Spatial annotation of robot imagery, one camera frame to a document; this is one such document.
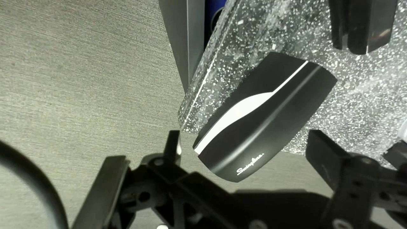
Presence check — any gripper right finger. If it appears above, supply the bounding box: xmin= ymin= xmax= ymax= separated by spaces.
xmin=305 ymin=129 xmax=407 ymax=229

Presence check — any blue container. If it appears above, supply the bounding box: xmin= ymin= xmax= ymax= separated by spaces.
xmin=204 ymin=0 xmax=227 ymax=36

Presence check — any grey metal panel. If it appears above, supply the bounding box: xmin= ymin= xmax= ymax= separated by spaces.
xmin=158 ymin=0 xmax=206 ymax=94

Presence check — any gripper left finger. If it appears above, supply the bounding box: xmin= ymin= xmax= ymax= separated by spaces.
xmin=72 ymin=130 xmax=243 ymax=229

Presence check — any black and white stapler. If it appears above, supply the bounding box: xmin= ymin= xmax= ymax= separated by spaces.
xmin=192 ymin=52 xmax=338 ymax=183

